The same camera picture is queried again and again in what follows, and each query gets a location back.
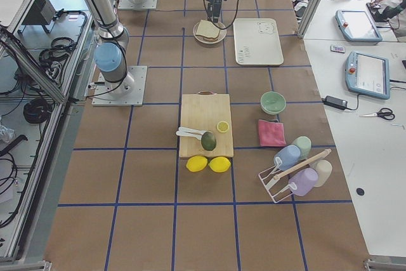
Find bread slice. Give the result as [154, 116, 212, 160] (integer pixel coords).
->
[195, 20, 220, 37]
[202, 35, 221, 43]

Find white round plate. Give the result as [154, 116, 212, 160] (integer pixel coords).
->
[193, 20, 226, 44]

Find bread slice under egg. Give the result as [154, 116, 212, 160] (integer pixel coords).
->
[202, 35, 221, 43]

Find cream bear tray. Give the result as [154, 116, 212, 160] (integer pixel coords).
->
[233, 18, 284, 66]

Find wooden cutting board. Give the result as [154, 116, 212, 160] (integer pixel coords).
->
[179, 93, 234, 158]

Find green bowl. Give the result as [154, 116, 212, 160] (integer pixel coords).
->
[260, 91, 286, 115]

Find lemon slice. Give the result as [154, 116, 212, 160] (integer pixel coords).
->
[216, 121, 230, 133]

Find white plastic spoon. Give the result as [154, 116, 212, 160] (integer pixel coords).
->
[178, 126, 206, 135]

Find white plastic fork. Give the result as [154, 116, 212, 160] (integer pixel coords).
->
[176, 130, 202, 141]

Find green avocado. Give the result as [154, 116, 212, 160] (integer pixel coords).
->
[200, 131, 217, 151]

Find pink cloth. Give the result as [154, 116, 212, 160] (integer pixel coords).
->
[258, 119, 286, 147]

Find far teach pendant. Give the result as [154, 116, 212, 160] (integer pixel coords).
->
[335, 10, 383, 43]

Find teach pendant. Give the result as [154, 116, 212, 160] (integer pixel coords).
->
[335, 10, 383, 43]
[344, 51, 390, 100]

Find black power adapter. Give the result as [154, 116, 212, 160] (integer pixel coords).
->
[322, 95, 348, 110]

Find whole yellow lemon right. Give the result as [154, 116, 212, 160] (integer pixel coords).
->
[208, 156, 231, 173]

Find whole yellow lemon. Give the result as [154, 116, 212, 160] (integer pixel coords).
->
[186, 155, 208, 173]
[208, 156, 231, 173]

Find whole yellow lemon left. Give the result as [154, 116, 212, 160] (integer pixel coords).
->
[186, 155, 208, 173]

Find green cup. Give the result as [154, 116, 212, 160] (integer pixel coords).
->
[291, 136, 311, 161]

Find near teach pendant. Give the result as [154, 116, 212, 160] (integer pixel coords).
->
[344, 51, 390, 100]

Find blue cup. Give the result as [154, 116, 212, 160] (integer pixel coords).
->
[273, 145, 301, 171]

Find cream cup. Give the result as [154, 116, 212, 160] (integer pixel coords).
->
[310, 159, 332, 187]

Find purple cup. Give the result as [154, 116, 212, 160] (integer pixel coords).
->
[288, 168, 318, 196]

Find black scissors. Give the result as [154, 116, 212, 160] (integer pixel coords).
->
[360, 107, 395, 121]

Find white wire cup rack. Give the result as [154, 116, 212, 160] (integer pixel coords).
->
[258, 165, 293, 203]

